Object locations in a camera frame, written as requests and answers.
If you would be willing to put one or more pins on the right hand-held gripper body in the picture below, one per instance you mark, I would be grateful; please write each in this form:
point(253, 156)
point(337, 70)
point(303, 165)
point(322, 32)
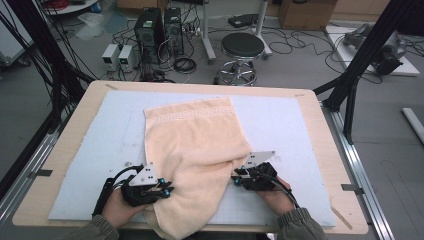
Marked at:
point(261, 178)

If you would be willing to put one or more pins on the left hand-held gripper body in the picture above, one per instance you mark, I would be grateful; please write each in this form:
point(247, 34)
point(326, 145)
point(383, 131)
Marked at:
point(141, 193)

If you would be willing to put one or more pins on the cream towel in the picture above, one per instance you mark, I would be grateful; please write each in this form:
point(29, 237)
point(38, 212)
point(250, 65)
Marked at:
point(196, 150)

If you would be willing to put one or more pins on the person's right hand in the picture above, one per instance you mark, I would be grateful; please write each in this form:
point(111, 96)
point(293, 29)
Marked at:
point(280, 200)

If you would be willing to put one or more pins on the person's left hand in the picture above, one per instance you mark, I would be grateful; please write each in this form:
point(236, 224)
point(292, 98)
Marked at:
point(118, 211)

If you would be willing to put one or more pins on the white foam mat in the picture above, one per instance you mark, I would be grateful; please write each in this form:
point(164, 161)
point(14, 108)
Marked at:
point(100, 150)

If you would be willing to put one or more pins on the thin wooden strip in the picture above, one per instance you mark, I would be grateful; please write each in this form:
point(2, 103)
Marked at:
point(341, 218)

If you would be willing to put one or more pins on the black round stool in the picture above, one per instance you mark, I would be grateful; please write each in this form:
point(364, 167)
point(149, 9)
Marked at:
point(242, 44)

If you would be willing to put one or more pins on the white power supply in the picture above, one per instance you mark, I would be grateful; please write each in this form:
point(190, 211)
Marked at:
point(126, 58)
point(110, 57)

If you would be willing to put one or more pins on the white metal stand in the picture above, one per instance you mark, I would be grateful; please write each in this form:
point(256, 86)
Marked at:
point(208, 43)

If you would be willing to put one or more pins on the white board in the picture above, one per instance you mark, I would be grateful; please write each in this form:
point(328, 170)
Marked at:
point(340, 50)

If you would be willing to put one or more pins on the flat black device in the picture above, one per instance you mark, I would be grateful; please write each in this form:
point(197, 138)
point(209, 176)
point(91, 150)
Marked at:
point(243, 20)

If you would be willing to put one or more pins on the slim black computer tower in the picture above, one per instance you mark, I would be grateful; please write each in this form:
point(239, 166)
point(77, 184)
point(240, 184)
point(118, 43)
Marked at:
point(173, 30)

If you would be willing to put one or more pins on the large black computer tower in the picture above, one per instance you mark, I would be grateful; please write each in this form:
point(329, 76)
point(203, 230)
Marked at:
point(148, 30)

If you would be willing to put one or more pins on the white tube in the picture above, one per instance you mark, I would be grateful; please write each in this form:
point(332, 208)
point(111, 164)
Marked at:
point(413, 123)

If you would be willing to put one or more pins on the cardboard box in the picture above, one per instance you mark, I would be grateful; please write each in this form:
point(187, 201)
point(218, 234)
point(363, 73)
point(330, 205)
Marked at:
point(306, 15)

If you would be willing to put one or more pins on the clear plastic sheet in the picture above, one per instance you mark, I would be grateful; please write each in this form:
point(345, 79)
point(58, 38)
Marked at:
point(91, 25)

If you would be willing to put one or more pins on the round white table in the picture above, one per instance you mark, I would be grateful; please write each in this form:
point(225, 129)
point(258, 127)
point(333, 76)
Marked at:
point(75, 7)

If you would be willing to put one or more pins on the aluminium rail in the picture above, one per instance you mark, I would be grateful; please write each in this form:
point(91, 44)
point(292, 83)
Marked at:
point(38, 153)
point(353, 160)

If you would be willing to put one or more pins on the black metal frame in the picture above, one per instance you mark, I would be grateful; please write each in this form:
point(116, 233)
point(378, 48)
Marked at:
point(366, 50)

